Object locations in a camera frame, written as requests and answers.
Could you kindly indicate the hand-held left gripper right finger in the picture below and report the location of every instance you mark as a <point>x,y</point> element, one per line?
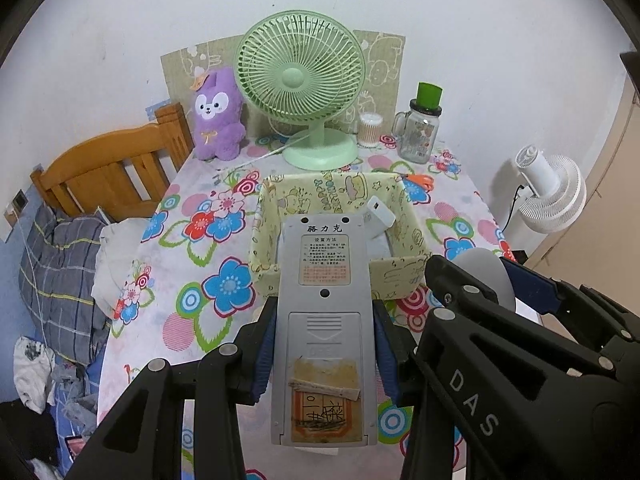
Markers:
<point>387,355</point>

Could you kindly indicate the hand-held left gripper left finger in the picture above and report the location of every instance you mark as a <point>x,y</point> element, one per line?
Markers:
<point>265,350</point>

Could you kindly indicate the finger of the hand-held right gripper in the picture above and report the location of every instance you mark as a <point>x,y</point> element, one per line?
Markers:
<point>530,285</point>
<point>465,290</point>

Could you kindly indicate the white round puck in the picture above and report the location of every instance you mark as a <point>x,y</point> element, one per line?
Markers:
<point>485,270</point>

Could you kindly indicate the grey remote control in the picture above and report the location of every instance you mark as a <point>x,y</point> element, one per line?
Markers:
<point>325,310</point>

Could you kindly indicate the white charger adapter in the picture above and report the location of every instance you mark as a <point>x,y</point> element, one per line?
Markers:
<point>380,215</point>

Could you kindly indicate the yellow printed storage box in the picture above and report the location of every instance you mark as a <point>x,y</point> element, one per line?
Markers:
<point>325,190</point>

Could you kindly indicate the white standing fan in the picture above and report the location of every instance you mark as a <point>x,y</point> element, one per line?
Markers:
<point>555,195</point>

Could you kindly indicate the floral tablecloth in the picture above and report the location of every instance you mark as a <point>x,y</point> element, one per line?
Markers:
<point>200,255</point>

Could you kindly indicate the orange scissors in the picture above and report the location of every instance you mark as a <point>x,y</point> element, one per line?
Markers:
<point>422,180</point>

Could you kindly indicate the beige door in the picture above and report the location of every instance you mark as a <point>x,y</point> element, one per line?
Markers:
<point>615,185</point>

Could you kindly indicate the glass jar mug green lid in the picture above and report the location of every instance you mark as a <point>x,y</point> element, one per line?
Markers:
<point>420,135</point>

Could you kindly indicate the white cloth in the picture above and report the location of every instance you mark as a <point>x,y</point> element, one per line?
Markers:
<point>120,245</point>

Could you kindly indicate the cotton swab jar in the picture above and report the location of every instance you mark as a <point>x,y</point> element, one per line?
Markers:
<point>370,132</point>

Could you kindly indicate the blue printed bed sheet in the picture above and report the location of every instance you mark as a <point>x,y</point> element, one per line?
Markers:
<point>75,410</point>

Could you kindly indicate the purple plush bunny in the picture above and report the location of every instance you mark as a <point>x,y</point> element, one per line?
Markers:
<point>217,125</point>

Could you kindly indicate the white grey garment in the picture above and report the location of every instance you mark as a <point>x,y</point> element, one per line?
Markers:
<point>32,370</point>

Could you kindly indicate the wooden bed headboard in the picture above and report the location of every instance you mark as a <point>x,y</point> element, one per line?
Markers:
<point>100,160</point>

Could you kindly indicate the green desk fan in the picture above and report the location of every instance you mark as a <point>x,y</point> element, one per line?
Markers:
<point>300,80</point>

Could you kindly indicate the wall socket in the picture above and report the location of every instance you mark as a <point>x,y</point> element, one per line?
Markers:
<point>20,201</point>

